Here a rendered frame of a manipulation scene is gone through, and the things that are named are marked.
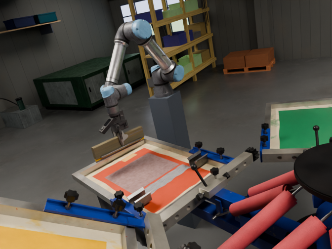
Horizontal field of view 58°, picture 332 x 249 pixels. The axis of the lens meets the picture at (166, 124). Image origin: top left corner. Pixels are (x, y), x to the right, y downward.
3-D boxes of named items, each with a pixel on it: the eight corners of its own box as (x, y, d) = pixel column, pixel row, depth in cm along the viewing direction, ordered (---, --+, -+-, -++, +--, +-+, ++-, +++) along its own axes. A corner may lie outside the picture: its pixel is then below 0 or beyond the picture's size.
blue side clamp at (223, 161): (190, 160, 181) (187, 149, 178) (195, 156, 184) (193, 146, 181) (230, 174, 159) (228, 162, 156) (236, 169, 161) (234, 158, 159)
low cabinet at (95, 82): (101, 83, 919) (94, 58, 890) (148, 82, 812) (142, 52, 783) (43, 109, 763) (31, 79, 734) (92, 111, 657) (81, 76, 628)
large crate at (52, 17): (48, 22, 769) (46, 14, 761) (58, 20, 746) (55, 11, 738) (30, 26, 730) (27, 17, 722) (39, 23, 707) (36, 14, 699)
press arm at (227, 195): (206, 199, 134) (204, 190, 133) (214, 192, 138) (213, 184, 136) (238, 214, 122) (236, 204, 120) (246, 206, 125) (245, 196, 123)
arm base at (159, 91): (161, 91, 239) (158, 79, 235) (177, 91, 230) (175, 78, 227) (150, 98, 228) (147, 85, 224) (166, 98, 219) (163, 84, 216)
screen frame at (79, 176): (73, 179, 186) (71, 174, 184) (146, 140, 219) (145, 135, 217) (151, 233, 127) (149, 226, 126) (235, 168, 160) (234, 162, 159)
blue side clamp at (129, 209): (113, 210, 150) (109, 199, 147) (121, 205, 152) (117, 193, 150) (149, 236, 127) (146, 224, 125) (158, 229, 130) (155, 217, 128)
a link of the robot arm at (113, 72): (113, 20, 194) (95, 93, 190) (124, 18, 187) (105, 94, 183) (127, 28, 203) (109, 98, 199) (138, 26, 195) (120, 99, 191)
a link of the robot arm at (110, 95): (117, 85, 174) (105, 90, 169) (121, 103, 178) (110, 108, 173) (108, 85, 180) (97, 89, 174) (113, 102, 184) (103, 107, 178)
